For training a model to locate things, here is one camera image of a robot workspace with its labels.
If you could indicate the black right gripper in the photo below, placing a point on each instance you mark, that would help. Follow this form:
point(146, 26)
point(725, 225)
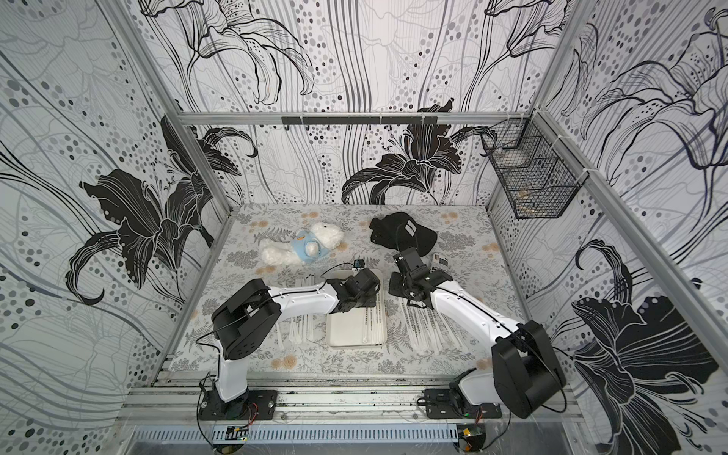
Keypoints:
point(410, 264)

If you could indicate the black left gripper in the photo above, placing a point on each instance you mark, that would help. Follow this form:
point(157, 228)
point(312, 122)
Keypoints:
point(371, 301)

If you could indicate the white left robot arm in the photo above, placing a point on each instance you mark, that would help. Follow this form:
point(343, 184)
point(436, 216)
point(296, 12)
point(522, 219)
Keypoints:
point(242, 323)

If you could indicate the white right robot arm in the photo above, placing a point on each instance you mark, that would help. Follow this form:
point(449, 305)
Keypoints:
point(525, 372)

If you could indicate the white rectangular storage tray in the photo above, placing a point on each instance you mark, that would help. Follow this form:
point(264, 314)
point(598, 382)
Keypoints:
point(344, 330)

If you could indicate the black baseball cap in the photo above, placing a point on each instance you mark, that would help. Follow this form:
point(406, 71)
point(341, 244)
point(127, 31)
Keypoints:
point(399, 231)

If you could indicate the white plush toy blue shirt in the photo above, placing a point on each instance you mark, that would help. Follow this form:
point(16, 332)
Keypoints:
point(306, 247)

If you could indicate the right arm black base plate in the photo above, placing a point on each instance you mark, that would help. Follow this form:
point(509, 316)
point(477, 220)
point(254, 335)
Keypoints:
point(443, 404)

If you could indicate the white slotted cable duct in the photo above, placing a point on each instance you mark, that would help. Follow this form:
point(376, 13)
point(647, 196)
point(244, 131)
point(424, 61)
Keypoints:
point(303, 434)

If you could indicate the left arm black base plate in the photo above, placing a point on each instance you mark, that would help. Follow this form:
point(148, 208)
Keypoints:
point(258, 405)

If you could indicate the black wire wall basket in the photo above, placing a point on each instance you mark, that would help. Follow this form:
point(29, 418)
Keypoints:
point(535, 178)

